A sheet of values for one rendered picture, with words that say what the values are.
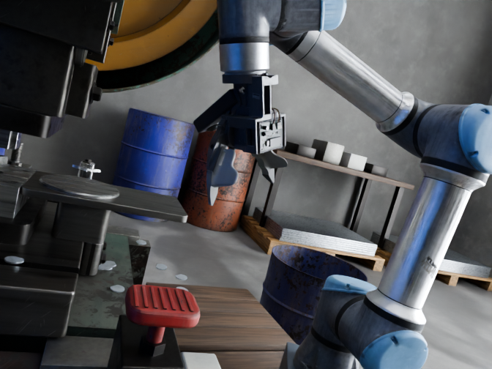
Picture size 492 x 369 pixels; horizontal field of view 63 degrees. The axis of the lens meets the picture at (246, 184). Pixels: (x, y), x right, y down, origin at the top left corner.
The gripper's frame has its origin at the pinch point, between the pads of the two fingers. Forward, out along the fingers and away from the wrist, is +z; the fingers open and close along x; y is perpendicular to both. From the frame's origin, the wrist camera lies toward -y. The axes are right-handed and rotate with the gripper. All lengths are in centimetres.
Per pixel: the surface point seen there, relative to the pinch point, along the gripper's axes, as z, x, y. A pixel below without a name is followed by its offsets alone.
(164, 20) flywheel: -32, 16, -41
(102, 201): -2.2, -20.2, -9.6
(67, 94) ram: -18.2, -21.2, -13.4
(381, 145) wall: 83, 400, -164
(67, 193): -3.9, -23.9, -12.7
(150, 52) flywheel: -24.4, 11.2, -40.1
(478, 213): 172, 482, -70
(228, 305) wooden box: 59, 33, -42
